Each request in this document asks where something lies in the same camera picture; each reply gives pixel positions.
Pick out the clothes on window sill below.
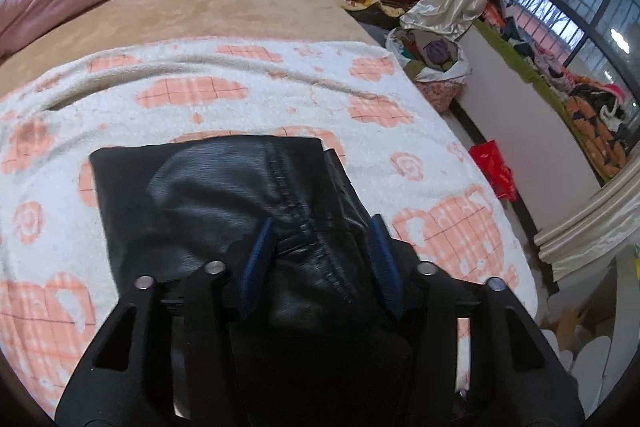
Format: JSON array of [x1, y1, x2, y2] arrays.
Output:
[[474, 0, 631, 183]]

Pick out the white pink bear blanket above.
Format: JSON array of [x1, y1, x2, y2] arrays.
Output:
[[1, 38, 538, 413]]

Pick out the red plastic bag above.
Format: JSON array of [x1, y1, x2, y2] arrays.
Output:
[[469, 140, 518, 202]]

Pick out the black leather jacket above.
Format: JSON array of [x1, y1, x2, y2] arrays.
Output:
[[90, 135, 401, 426]]

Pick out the beige plush bed cover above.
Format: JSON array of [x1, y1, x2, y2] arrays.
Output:
[[1, 0, 373, 94]]

